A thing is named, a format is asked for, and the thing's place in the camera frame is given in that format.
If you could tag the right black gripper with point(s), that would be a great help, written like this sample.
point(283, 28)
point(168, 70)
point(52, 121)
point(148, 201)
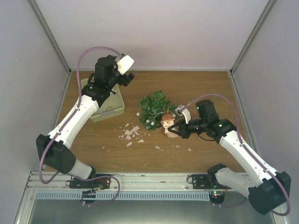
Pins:
point(184, 133)

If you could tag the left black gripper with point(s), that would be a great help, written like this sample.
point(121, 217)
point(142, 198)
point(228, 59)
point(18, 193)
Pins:
point(127, 79)

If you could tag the white ball string lights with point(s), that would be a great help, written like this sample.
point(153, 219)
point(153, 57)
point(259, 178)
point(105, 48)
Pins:
point(151, 116)

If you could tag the red white round ornament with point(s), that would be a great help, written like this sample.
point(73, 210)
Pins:
point(166, 121)

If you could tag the pale green perforated basket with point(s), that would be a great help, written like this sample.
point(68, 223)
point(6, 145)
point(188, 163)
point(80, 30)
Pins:
point(115, 101)

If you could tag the small green christmas tree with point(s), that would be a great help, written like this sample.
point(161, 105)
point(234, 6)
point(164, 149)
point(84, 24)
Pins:
point(157, 99)

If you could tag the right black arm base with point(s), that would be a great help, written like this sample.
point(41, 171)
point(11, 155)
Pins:
point(205, 181)

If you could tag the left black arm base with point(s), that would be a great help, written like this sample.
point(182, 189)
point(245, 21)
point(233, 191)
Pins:
point(102, 182)

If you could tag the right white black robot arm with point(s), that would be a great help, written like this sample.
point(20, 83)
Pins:
point(264, 187)

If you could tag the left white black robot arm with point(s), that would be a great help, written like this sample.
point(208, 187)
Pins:
point(54, 148)

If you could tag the white foil flakes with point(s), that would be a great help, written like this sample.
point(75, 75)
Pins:
point(131, 139)

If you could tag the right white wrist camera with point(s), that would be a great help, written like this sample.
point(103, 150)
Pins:
point(183, 111)

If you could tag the aluminium front rail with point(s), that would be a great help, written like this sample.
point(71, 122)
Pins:
point(128, 182)

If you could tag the grey slotted cable duct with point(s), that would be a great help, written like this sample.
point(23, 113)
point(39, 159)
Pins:
point(124, 195)

